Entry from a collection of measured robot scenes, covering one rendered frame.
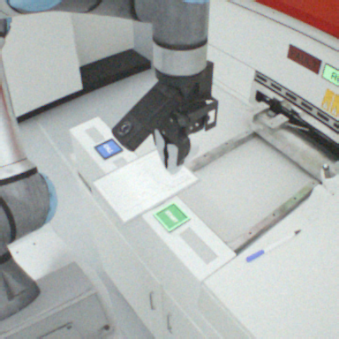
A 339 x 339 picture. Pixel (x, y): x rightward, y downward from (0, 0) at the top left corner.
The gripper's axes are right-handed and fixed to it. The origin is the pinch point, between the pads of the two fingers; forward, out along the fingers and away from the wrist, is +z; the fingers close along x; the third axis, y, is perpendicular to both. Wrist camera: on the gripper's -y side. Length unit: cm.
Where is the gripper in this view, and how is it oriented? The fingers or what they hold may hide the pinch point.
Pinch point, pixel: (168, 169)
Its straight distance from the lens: 62.4
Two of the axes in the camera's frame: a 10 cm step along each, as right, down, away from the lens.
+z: 0.0, 7.0, 7.2
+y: 8.0, -4.3, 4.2
